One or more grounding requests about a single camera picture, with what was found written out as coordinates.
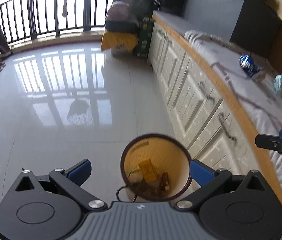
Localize teal drink can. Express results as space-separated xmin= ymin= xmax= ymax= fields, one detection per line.
xmin=273 ymin=74 xmax=282 ymax=98

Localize white cabinet with wooden top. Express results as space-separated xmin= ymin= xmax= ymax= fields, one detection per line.
xmin=148 ymin=11 xmax=282 ymax=233

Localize small yellow carton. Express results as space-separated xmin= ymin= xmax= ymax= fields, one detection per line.
xmin=138 ymin=159 xmax=159 ymax=182

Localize black balcony railing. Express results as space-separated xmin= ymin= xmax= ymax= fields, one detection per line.
xmin=0 ymin=0 xmax=114 ymax=47

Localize black case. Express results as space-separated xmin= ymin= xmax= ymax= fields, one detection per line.
xmin=105 ymin=20 xmax=140 ymax=34

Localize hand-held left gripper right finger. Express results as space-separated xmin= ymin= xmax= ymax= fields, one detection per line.
xmin=175 ymin=159 xmax=272 ymax=211

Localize yellow cloth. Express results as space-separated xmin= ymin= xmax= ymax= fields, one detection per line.
xmin=101 ymin=30 xmax=139 ymax=52

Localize printed white blanket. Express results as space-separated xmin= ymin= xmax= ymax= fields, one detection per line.
xmin=185 ymin=30 xmax=282 ymax=233

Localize yellow plastic wastebasket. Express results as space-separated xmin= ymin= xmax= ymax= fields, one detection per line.
xmin=116 ymin=133 xmax=193 ymax=203

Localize green box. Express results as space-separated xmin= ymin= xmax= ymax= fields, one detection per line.
xmin=134 ymin=16 xmax=155 ymax=58

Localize grey storage box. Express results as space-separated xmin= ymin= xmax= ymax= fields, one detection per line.
xmin=183 ymin=0 xmax=282 ymax=55

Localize blue drink can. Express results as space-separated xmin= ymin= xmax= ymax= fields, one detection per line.
xmin=239 ymin=54 xmax=267 ymax=82

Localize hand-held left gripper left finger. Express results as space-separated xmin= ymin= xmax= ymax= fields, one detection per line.
xmin=10 ymin=159 xmax=107 ymax=212

